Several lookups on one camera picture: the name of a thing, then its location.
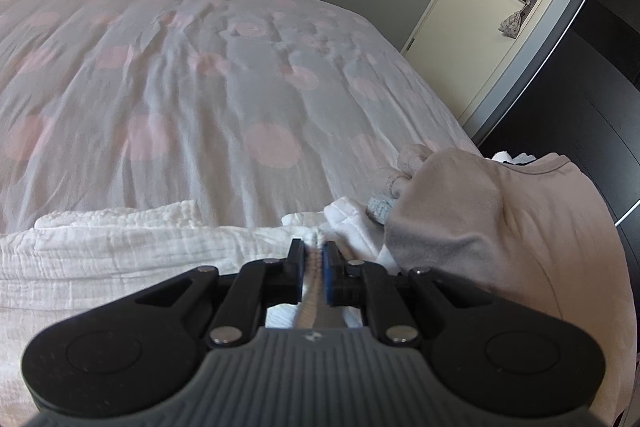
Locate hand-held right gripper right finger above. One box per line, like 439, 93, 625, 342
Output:
322, 241, 498, 349

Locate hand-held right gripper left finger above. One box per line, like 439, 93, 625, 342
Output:
132, 238, 307, 349

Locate white muslin cloth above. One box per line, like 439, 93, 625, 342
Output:
0, 199, 351, 408

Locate white smooth garment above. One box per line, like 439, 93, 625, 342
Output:
282, 198, 401, 278

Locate grey patterned small cloth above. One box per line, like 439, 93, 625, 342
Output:
366, 193, 401, 224

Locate grey patterned small garment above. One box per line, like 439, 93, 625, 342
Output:
384, 144, 437, 198

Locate beige shirt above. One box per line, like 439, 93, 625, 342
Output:
382, 148, 632, 427

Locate white and navy garment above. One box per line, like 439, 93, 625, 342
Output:
492, 150, 539, 167

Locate pink dotted bed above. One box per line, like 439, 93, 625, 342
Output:
0, 0, 481, 233

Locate cream door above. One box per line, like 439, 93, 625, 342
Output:
401, 0, 597, 124

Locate patterned fabric pouch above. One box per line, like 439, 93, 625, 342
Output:
498, 5, 526, 39

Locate black wardrobe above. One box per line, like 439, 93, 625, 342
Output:
477, 0, 640, 230

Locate grey door frame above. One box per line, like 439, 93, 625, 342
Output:
462, 0, 627, 144

